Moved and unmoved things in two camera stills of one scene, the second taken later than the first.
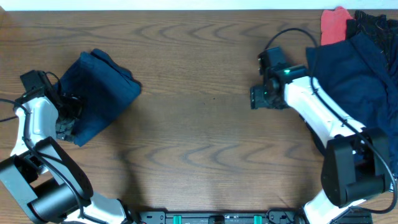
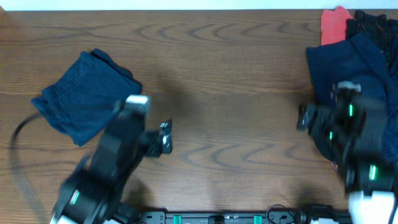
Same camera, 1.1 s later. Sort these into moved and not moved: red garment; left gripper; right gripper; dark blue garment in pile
Moved: right gripper; left gripper
Not moved: dark blue garment in pile; red garment
